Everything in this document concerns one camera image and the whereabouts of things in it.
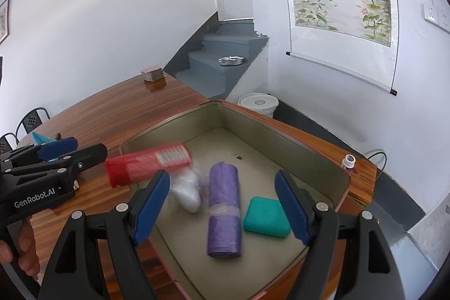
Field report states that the white crumpled plastic bag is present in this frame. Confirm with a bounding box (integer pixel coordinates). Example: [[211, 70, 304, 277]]
[[170, 161, 212, 214]]

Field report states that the foil tray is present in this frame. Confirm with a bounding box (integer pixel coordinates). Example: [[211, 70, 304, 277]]
[[218, 56, 245, 66]]

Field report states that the black metal chair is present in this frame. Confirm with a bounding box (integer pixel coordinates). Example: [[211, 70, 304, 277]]
[[16, 107, 51, 146], [0, 132, 18, 155]]

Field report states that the grey staircase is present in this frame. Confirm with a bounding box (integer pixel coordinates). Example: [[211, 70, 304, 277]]
[[163, 10, 271, 102]]

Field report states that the pink metal tin box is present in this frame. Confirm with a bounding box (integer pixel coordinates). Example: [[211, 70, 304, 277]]
[[120, 100, 351, 300]]

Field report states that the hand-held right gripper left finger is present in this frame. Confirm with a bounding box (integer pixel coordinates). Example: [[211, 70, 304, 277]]
[[38, 169, 172, 300]]

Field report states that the purple trash bag roll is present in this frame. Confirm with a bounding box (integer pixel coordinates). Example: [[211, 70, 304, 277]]
[[207, 161, 243, 259]]

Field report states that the framed wall picture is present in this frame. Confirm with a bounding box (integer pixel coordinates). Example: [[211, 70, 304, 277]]
[[0, 0, 11, 44]]

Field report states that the wooden desk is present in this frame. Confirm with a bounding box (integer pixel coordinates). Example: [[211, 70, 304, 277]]
[[16, 70, 378, 300]]

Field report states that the person's left hand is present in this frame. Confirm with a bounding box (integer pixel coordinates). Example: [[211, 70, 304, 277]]
[[0, 217, 41, 278]]

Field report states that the small brown box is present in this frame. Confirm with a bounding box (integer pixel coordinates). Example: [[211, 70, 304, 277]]
[[141, 66, 166, 82]]

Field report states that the red cylindrical can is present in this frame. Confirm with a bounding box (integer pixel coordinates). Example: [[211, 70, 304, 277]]
[[104, 143, 192, 188]]

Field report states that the white wall socket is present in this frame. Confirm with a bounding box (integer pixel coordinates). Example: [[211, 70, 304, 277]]
[[422, 3, 450, 31]]

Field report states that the white lidded bucket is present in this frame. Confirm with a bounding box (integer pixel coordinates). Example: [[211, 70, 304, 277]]
[[238, 93, 279, 118]]

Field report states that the green paper bag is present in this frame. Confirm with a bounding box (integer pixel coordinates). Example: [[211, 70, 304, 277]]
[[359, 149, 388, 206]]

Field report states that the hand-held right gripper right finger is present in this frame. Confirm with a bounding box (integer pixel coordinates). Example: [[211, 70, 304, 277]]
[[274, 169, 410, 300]]

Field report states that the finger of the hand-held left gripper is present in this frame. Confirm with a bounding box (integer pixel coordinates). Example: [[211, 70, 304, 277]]
[[7, 143, 108, 178], [0, 136, 78, 169]]

